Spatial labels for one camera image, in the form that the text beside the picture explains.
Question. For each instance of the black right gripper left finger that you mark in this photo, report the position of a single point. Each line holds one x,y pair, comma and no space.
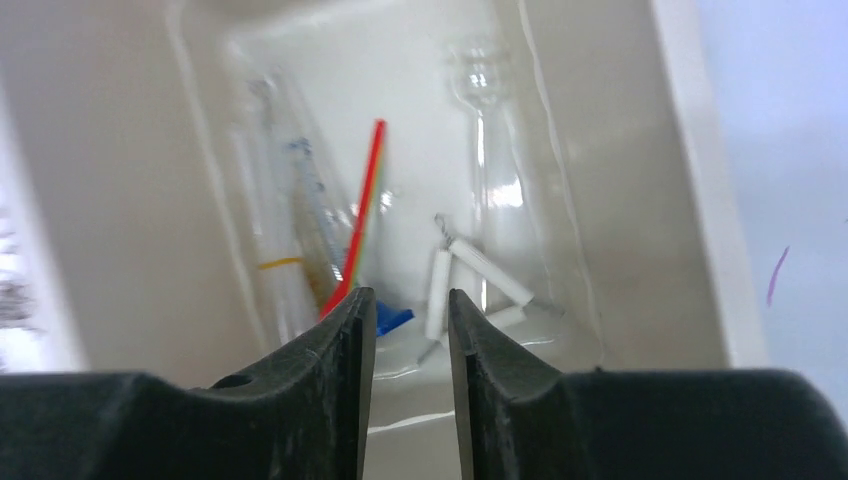
301,412

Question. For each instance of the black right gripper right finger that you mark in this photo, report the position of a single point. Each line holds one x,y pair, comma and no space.
517,417

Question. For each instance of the red plastic spatula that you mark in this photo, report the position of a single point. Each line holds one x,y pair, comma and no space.
368,194

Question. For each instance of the tan bristle test tube brush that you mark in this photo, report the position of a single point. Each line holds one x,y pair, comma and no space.
319,247

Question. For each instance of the clear plastic pipettes bundle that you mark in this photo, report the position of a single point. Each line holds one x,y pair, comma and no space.
285,294

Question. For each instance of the blue base graduated cylinder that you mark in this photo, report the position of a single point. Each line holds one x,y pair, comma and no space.
308,179

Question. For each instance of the beige plastic bin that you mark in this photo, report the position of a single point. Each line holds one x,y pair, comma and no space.
117,155

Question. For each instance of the clear glass flask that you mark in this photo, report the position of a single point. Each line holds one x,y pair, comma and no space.
504,227

